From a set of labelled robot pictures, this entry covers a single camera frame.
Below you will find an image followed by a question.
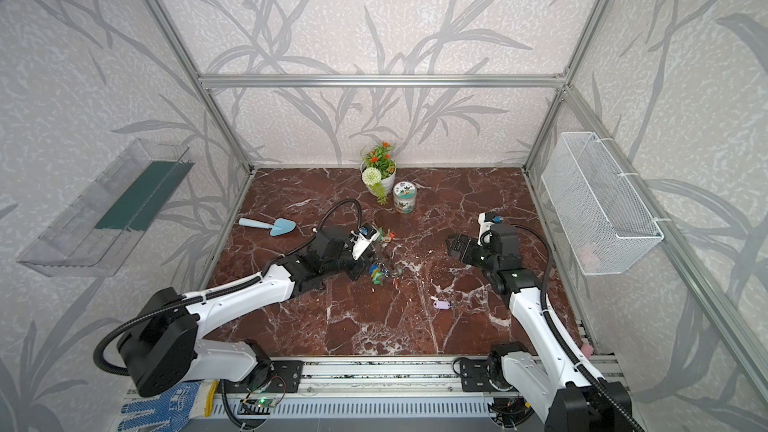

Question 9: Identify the purple tagged key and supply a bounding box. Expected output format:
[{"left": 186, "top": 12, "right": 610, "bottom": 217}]
[{"left": 431, "top": 297, "right": 452, "bottom": 310}]

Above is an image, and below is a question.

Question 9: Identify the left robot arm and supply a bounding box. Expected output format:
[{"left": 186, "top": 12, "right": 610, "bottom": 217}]
[{"left": 117, "top": 224, "right": 379, "bottom": 397}]

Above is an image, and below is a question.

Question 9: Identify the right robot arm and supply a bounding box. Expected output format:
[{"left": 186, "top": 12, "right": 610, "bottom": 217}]
[{"left": 446, "top": 222, "right": 643, "bottom": 431}]

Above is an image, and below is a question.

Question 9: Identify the light blue toy shovel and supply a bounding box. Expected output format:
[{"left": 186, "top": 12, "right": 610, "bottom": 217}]
[{"left": 238, "top": 218, "right": 296, "bottom": 237}]

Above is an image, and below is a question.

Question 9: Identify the round green tin can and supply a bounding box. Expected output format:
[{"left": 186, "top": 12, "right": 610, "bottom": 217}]
[{"left": 393, "top": 181, "right": 417, "bottom": 214}]

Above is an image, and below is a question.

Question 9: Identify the potted flower plant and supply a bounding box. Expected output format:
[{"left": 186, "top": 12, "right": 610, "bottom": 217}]
[{"left": 361, "top": 142, "right": 397, "bottom": 205}]

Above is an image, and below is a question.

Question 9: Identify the purple toy shovel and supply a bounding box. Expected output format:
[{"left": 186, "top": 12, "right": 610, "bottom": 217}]
[{"left": 580, "top": 343, "right": 594, "bottom": 359}]

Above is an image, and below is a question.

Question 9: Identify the green circuit board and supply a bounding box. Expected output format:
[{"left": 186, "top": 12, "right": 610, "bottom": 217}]
[{"left": 239, "top": 397, "right": 275, "bottom": 416}]

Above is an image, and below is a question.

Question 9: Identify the blue dotted work glove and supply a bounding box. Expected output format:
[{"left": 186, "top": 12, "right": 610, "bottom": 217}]
[{"left": 117, "top": 381, "right": 201, "bottom": 431}]

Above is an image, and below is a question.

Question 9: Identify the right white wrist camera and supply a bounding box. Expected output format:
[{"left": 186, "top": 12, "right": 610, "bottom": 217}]
[{"left": 478, "top": 211, "right": 503, "bottom": 245}]

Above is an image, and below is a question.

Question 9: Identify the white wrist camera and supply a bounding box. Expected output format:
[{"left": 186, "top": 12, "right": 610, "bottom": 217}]
[
  {"left": 351, "top": 223, "right": 380, "bottom": 260},
  {"left": 478, "top": 211, "right": 503, "bottom": 245}
]

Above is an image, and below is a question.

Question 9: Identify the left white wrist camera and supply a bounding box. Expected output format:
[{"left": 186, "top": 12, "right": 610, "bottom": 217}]
[{"left": 351, "top": 223, "right": 380, "bottom": 260}]

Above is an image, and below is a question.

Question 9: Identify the white wire mesh basket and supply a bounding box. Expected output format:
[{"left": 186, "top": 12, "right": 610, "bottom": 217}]
[{"left": 542, "top": 132, "right": 664, "bottom": 276}]

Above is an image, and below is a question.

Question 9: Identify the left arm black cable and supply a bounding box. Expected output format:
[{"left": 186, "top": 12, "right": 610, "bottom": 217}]
[{"left": 92, "top": 197, "right": 365, "bottom": 377}]

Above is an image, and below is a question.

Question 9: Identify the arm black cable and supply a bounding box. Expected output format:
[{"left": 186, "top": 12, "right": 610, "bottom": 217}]
[
  {"left": 92, "top": 197, "right": 365, "bottom": 377},
  {"left": 509, "top": 224, "right": 646, "bottom": 432}
]

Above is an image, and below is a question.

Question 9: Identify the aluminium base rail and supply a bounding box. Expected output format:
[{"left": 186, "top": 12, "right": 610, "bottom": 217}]
[{"left": 122, "top": 355, "right": 631, "bottom": 400}]

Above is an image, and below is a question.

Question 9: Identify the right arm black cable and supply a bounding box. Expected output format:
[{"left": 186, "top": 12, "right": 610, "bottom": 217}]
[{"left": 509, "top": 224, "right": 646, "bottom": 432}]

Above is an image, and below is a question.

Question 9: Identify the clear plastic wall shelf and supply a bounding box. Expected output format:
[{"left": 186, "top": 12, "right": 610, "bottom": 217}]
[{"left": 17, "top": 139, "right": 195, "bottom": 278}]

